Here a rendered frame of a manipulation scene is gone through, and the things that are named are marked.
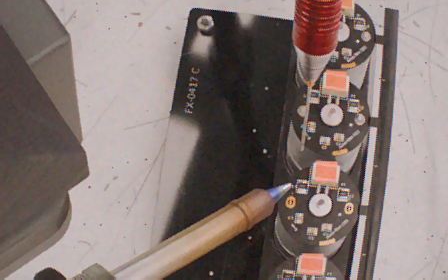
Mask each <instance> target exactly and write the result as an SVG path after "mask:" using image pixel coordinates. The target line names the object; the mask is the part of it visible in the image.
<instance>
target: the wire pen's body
mask: <svg viewBox="0 0 448 280"><path fill-rule="evenodd" d="M342 1H343V0H295V4H294V7H295V11H294V17H293V20H294V24H293V30H292V35H293V43H294V44H295V46H297V48H298V49H300V51H302V52H304V53H306V54H309V55H312V56H323V55H328V54H329V53H332V51H334V50H335V48H336V47H337V43H338V34H339V26H340V17H341V9H342Z"/></svg>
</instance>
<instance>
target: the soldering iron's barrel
mask: <svg viewBox="0 0 448 280"><path fill-rule="evenodd" d="M273 208H274V200H273V198H272V197H271V194H269V193H268V191H265V190H264V189H254V190H252V191H251V192H248V193H247V194H246V195H244V196H242V197H240V199H235V200H233V201H232V202H230V203H228V204H227V205H226V206H225V207H224V208H221V209H220V210H219V211H216V212H215V213H213V214H211V215H209V217H206V218H205V219H202V220H201V221H200V222H197V223H196V224H193V225H192V226H190V227H188V228H187V229H184V231H182V232H180V233H179V234H176V235H175V236H173V237H171V238H169V239H167V240H165V241H164V242H162V243H160V244H159V245H157V246H154V247H153V248H151V249H149V250H147V251H146V252H144V253H142V254H140V255H139V256H137V257H135V258H133V259H132V260H131V259H130V261H127V262H126V263H124V264H123V265H120V266H118V267H117V268H115V269H113V270H111V271H108V270H107V269H105V268H104V267H103V266H102V265H101V264H100V265H99V264H98V263H95V264H92V266H89V267H87V268H86V269H84V270H82V273H79V274H77V275H75V276H73V277H71V278H70V279H68V280H161V279H163V278H164V277H166V276H167V275H169V274H171V273H173V272H174V271H177V270H179V269H180V268H182V267H183V266H186V265H187V264H189V263H190V262H193V261H194V260H196V259H197V258H199V257H201V256H202V255H205V254H206V253H208V252H209V251H211V250H213V249H214V248H217V246H220V245H221V244H223V243H225V242H226V241H229V239H232V238H233V237H235V236H237V235H238V234H239V233H242V232H244V231H246V230H249V229H250V228H251V227H252V226H253V225H256V223H258V222H260V221H261V220H263V219H264V218H266V217H267V216H269V215H271V214H272V213H273Z"/></svg>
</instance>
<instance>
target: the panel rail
mask: <svg viewBox="0 0 448 280"><path fill-rule="evenodd" d="M384 13H385V15H384V29H383V33H384V35H383V36H382V35H376V34H375V35H376V37H375V36H374V37H375V39H376V41H374V42H376V43H375V44H377V45H383V49H382V63H381V65H382V70H381V84H380V98H379V105H378V109H379V112H378V118H377V117H372V116H369V117H370V119H368V120H370V124H368V125H369V126H370V127H376V128H377V134H376V141H375V148H374V163H373V170H372V177H371V184H370V191H369V198H368V206H366V205H361V204H359V205H360V206H359V209H360V210H359V211H358V212H359V215H363V216H366V221H365V228H364V234H363V240H362V247H361V254H360V260H359V267H358V274H357V280H373V275H374V269H375V264H376V258H377V250H378V243H379V236H380V229H381V221H382V214H383V207H384V200H385V193H386V185H387V174H388V163H389V155H390V147H391V132H392V124H393V110H394V95H395V80H396V65H397V50H398V48H397V43H398V29H399V27H398V22H399V10H397V9H392V8H386V7H385V8H384ZM358 212H357V213H358Z"/></svg>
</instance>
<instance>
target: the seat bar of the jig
mask: <svg viewBox="0 0 448 280"><path fill-rule="evenodd" d="M297 60H298V55H297V52H296V50H295V48H294V43H293V36H292V41H291V52H290V58H289V69H288V75H287V76H288V80H287V86H286V91H285V96H286V98H285V103H284V108H283V120H282V126H281V132H280V143H279V149H278V155H277V161H276V169H275V178H274V184H273V188H276V187H279V186H281V185H284V184H286V183H287V181H288V180H289V179H290V178H291V177H292V176H293V174H291V171H290V170H289V167H288V165H287V163H286V145H287V140H288V136H289V129H290V124H291V110H292V103H293V101H294V99H295V96H296V95H297V93H298V92H299V90H298V87H297V84H296V81H295V74H296V64H297ZM368 62H369V63H368V65H367V69H366V71H365V77H364V80H363V82H362V86H361V88H360V91H361V92H362V93H363V95H364V96H365V99H366V100H367V97H368V91H369V84H368V83H369V77H370V71H369V69H370V63H371V61H370V59H369V61H368ZM363 147H364V140H363V141H362V142H361V146H360V147H359V151H358V154H357V156H356V159H355V161H354V164H353V166H352V168H351V171H350V172H349V174H348V176H349V177H350V178H351V179H352V180H353V182H354V183H355V185H356V188H357V189H358V188H359V178H360V168H361V160H362V153H363ZM278 204H279V200H278V201H277V203H275V204H274V208H273V213H272V214H271V215H269V217H268V223H267V228H266V234H265V239H264V247H263V255H262V260H261V265H260V271H259V275H258V280H268V279H269V276H270V274H272V272H273V271H274V270H275V269H276V267H278V266H279V265H281V264H282V262H285V261H286V260H288V259H285V257H283V255H281V254H280V252H279V251H278V249H277V247H276V244H275V242H274V239H273V237H274V226H275V221H276V218H277V215H278V211H279V209H278ZM351 236H352V229H351V231H350V232H349V233H348V234H347V235H346V237H345V239H344V241H343V242H342V245H341V246H340V247H339V248H338V250H337V252H336V253H335V255H334V256H333V257H332V258H330V259H329V261H331V262H332V263H334V264H335V265H336V266H337V267H338V269H339V270H340V271H341V274H343V277H344V279H345V274H346V269H347V262H348V255H349V249H350V242H351Z"/></svg>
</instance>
